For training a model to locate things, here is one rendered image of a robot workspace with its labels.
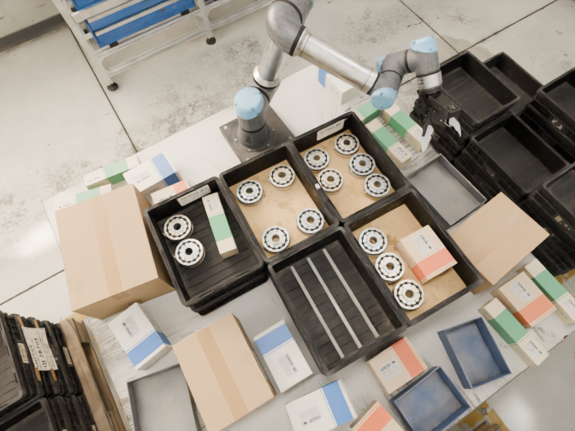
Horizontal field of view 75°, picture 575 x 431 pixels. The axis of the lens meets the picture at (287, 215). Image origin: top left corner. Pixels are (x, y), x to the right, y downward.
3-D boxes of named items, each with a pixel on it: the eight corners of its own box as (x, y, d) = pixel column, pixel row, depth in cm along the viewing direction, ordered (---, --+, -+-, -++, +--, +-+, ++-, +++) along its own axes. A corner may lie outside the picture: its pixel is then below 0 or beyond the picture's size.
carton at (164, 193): (165, 224, 159) (159, 217, 152) (157, 201, 163) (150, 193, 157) (200, 209, 161) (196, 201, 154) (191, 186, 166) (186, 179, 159)
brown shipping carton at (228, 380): (276, 394, 132) (274, 397, 117) (221, 430, 128) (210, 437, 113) (238, 318, 142) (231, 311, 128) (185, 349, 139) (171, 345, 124)
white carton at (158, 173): (171, 162, 171) (164, 150, 163) (183, 180, 167) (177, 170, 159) (131, 184, 167) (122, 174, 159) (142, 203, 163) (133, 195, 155)
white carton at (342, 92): (317, 79, 187) (317, 65, 179) (336, 68, 190) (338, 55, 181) (340, 106, 180) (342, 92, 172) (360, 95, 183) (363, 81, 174)
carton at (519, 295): (489, 292, 143) (499, 288, 136) (512, 276, 145) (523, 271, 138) (520, 329, 137) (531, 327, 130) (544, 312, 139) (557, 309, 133)
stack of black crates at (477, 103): (403, 125, 242) (424, 73, 200) (440, 103, 247) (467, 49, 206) (446, 170, 227) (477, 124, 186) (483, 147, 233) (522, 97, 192)
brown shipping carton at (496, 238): (482, 209, 157) (500, 191, 142) (525, 248, 149) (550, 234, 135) (430, 251, 150) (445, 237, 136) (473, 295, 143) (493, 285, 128)
